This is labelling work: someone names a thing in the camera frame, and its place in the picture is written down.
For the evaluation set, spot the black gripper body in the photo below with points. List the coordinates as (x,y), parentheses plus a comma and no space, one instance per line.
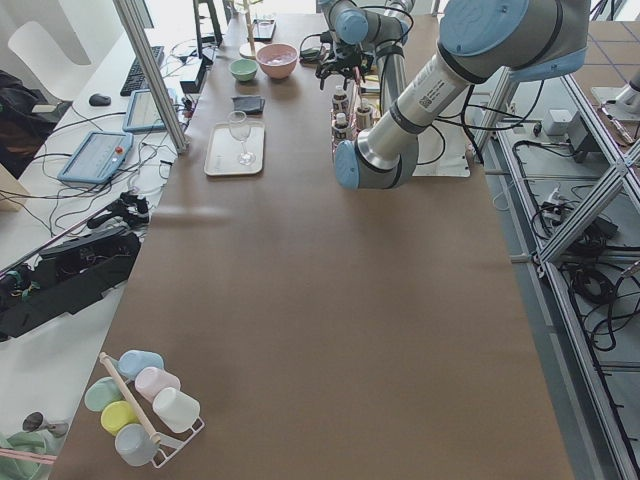
(342,54)

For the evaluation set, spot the tea bottle white cap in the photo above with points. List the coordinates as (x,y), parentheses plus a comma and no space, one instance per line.
(340,100)

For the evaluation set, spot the copper wire bottle basket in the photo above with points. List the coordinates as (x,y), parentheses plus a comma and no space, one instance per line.
(351,113)

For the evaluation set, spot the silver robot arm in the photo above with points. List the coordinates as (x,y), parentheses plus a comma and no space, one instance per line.
(366,38)
(535,40)

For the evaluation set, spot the tea bottle in basket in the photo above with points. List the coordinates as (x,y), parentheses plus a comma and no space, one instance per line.
(364,115)
(341,129)

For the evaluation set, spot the pink bowl of ice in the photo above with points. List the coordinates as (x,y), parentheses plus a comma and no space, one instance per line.
(277,60)

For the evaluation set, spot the black glass tray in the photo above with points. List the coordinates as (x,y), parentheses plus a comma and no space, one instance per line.
(263,29)

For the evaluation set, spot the wooden cup tree stand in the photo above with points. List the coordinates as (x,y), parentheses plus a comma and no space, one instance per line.
(251,46)

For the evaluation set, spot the green empty bowl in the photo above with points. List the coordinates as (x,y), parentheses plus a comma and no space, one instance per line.
(243,70)

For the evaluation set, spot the grey folded cloth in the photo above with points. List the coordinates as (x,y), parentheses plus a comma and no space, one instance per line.
(249,104)

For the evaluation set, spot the clear wine glass on tray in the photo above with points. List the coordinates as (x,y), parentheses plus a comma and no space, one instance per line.
(240,130)

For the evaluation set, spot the cream rabbit serving tray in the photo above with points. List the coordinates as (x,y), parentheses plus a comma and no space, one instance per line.
(222,157)

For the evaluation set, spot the black keyboard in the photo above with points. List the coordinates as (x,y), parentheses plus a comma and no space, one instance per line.
(136,78)

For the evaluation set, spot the blue teach pendant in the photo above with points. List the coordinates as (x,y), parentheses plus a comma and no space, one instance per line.
(97,158)
(142,114)

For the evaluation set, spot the black computer mouse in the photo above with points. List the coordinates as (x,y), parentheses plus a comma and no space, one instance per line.
(99,100)

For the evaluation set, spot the black foam case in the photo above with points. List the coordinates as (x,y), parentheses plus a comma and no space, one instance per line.
(68,278)

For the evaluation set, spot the light blue mug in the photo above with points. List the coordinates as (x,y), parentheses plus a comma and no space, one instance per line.
(132,362)

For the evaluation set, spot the pink mug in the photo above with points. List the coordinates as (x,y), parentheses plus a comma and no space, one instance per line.
(150,381)

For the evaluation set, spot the white mug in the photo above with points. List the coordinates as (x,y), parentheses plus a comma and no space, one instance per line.
(177,410)

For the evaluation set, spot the green mug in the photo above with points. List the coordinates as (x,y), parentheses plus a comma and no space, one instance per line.
(101,394)

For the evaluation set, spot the yellow mug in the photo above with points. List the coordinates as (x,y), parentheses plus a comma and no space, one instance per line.
(116,415)

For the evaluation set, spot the white mug rack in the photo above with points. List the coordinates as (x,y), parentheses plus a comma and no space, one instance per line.
(169,443)

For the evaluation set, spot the grey blue mug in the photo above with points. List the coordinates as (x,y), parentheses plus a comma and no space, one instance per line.
(134,445)

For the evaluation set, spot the aluminium frame post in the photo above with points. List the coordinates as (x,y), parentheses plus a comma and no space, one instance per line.
(132,23)

